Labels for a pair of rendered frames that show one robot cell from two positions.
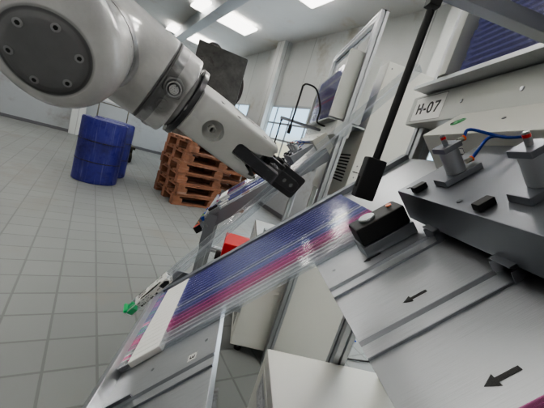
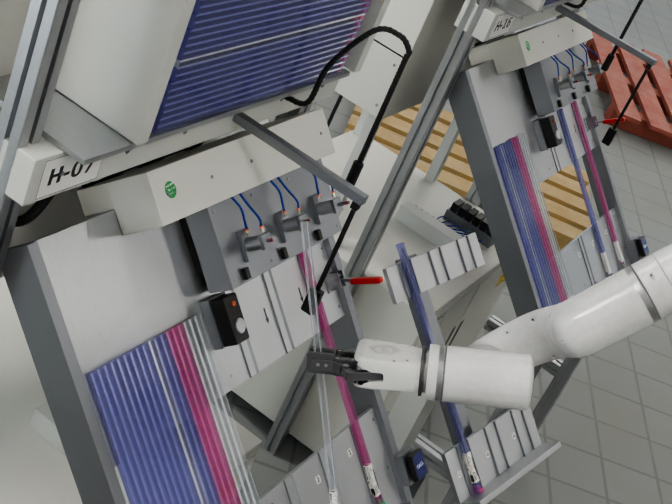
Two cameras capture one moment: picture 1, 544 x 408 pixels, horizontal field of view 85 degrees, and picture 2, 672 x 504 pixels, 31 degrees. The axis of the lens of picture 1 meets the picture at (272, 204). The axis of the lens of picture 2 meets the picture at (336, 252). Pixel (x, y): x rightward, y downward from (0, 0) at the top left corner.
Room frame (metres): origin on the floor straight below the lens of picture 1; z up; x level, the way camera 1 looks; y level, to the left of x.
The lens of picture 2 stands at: (1.78, 0.65, 2.16)
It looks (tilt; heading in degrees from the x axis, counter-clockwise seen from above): 29 degrees down; 207
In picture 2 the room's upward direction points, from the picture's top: 25 degrees clockwise
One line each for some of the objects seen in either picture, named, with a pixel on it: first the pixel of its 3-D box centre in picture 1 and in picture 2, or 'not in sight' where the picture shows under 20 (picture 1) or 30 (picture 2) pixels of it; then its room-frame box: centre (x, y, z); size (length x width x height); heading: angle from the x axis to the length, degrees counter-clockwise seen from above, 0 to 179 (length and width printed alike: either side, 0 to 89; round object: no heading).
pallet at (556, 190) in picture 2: not in sight; (468, 166); (-2.77, -1.26, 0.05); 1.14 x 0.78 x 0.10; 122
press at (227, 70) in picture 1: (209, 117); not in sight; (6.46, 1.84, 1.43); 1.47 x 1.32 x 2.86; 123
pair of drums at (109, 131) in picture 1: (105, 148); not in sight; (4.42, 2.66, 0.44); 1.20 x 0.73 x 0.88; 33
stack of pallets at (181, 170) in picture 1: (206, 173); not in sight; (4.90, 1.19, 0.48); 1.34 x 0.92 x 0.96; 132
